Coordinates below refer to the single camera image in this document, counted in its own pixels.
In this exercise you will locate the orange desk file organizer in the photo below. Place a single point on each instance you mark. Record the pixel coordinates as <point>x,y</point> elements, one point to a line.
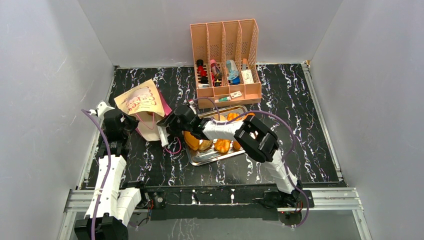
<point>224,55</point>

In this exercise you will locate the green tube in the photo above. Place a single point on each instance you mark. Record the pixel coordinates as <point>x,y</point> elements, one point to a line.
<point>223,99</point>

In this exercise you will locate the orange braided fake bread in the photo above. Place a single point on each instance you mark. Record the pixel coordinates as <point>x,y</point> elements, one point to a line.
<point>223,145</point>

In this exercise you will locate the pink bottle in organizer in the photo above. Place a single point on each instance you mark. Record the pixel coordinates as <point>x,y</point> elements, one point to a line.
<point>216,73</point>

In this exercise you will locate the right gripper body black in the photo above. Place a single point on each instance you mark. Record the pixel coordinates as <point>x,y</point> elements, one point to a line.
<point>172,120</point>

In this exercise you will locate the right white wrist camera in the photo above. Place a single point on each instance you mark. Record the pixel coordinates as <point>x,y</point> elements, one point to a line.
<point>192,105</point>

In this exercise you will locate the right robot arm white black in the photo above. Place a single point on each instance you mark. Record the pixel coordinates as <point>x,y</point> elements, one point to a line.
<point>260,143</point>

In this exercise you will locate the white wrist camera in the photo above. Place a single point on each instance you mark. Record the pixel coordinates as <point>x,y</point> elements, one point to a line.
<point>192,105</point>
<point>102,108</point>

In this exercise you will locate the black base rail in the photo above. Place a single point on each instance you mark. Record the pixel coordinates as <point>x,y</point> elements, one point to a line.
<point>240,201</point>

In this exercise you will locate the white box in organizer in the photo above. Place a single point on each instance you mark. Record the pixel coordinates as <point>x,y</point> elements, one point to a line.
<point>247,76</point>

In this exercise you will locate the small white packet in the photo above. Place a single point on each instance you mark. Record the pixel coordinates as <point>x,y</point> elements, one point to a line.
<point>236,94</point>

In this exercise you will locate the metal tongs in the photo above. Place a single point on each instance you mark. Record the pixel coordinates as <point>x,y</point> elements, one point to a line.
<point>163,135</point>

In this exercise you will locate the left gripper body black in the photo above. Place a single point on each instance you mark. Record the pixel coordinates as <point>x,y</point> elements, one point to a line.
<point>131,125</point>

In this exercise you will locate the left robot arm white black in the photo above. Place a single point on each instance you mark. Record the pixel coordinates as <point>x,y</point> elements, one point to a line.
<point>111,205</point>

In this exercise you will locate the blue tape dispenser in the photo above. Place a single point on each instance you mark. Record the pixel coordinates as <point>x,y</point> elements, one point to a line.
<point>232,72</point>

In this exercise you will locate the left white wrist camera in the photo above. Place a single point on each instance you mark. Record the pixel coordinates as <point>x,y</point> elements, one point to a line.
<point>102,108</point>

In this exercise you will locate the long orange fake baguette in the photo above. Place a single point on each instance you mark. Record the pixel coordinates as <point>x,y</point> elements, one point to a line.
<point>236,146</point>

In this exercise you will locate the black red item in organizer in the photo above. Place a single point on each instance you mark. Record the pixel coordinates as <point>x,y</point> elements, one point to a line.
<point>202,72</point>

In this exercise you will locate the silver metal tray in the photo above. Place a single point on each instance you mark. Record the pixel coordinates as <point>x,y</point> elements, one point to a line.
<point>209,155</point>

